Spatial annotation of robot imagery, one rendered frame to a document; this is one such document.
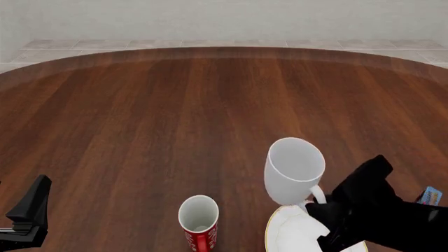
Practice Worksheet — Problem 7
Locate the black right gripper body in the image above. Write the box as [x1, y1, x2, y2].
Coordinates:
[330, 154, 395, 208]

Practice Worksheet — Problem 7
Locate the colourful printed box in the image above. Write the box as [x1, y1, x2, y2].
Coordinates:
[415, 185, 444, 207]

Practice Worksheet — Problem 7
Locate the white plate with gold rim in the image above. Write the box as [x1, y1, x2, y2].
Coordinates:
[264, 203, 368, 252]

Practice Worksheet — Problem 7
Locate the red mug with white print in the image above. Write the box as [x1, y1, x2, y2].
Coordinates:
[177, 194, 221, 252]

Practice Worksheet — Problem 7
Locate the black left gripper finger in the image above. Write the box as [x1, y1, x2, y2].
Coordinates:
[5, 174, 53, 226]

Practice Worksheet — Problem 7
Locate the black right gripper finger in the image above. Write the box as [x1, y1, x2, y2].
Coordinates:
[316, 230, 361, 252]
[304, 201, 351, 227]

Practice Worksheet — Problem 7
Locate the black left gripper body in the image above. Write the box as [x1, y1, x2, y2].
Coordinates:
[0, 223, 49, 249]

